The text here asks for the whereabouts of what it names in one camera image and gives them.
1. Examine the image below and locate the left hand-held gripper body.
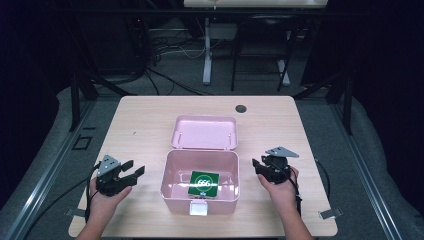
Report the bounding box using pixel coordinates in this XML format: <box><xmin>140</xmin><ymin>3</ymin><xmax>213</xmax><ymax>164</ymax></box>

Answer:
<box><xmin>95</xmin><ymin>154</ymin><xmax>138</xmax><ymax>197</ymax></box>

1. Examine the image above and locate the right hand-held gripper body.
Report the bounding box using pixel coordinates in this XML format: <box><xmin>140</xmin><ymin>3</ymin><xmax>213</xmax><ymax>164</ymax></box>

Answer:
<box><xmin>261</xmin><ymin>146</ymin><xmax>300</xmax><ymax>185</ymax></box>

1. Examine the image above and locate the green packet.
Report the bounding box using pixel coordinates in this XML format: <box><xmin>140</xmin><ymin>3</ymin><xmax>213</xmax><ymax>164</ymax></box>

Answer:
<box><xmin>187</xmin><ymin>170</ymin><xmax>221</xmax><ymax>200</ymax></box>

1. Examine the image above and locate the pink plastic box with lid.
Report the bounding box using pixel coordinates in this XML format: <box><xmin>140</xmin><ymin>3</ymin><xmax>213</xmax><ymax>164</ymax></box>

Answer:
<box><xmin>159</xmin><ymin>114</ymin><xmax>241</xmax><ymax>216</ymax></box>

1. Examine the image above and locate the person's left hand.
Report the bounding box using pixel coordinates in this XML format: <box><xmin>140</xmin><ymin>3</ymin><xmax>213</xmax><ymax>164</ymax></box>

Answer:
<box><xmin>88</xmin><ymin>185</ymin><xmax>133</xmax><ymax>218</ymax></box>

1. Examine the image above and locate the person's right hand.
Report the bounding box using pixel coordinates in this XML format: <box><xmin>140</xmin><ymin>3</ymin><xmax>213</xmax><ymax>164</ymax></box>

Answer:
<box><xmin>257</xmin><ymin>167</ymin><xmax>301</xmax><ymax>214</ymax></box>

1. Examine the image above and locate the black metal stand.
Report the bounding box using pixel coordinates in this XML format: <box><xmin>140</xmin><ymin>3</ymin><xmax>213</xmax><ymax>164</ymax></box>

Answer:
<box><xmin>64</xmin><ymin>19</ymin><xmax>138</xmax><ymax>133</ymax></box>
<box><xmin>293</xmin><ymin>66</ymin><xmax>355</xmax><ymax>136</ymax></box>

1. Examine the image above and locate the white desk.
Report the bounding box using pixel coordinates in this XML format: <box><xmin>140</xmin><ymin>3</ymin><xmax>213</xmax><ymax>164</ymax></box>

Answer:
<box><xmin>183</xmin><ymin>0</ymin><xmax>329</xmax><ymax>87</ymax></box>

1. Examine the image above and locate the black metal chair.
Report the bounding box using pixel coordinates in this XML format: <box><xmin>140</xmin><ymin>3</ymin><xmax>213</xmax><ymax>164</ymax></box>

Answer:
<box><xmin>230</xmin><ymin>13</ymin><xmax>298</xmax><ymax>93</ymax></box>

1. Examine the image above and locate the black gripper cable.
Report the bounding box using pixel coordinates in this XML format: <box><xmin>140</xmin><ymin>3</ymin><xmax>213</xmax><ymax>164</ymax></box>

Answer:
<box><xmin>84</xmin><ymin>161</ymin><xmax>102</xmax><ymax>224</ymax></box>
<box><xmin>273</xmin><ymin>161</ymin><xmax>304</xmax><ymax>217</ymax></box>
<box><xmin>314</xmin><ymin>159</ymin><xmax>332</xmax><ymax>201</ymax></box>
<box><xmin>23</xmin><ymin>176</ymin><xmax>98</xmax><ymax>240</ymax></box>

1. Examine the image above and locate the grey metal table bracket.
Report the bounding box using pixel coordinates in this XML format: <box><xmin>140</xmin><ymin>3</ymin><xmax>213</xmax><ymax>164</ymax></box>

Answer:
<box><xmin>64</xmin><ymin>208</ymin><xmax>85</xmax><ymax>218</ymax></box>
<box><xmin>318</xmin><ymin>208</ymin><xmax>343</xmax><ymax>220</ymax></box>

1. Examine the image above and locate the aluminium floor rail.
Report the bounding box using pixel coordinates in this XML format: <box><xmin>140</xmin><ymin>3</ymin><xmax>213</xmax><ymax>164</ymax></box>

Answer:
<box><xmin>331</xmin><ymin>103</ymin><xmax>404</xmax><ymax>240</ymax></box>
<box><xmin>4</xmin><ymin>99</ymin><xmax>96</xmax><ymax>240</ymax></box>

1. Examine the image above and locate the bundle of floor cables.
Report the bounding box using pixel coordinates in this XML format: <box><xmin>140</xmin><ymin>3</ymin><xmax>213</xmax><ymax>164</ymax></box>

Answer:
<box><xmin>133</xmin><ymin>19</ymin><xmax>214</xmax><ymax>97</ymax></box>

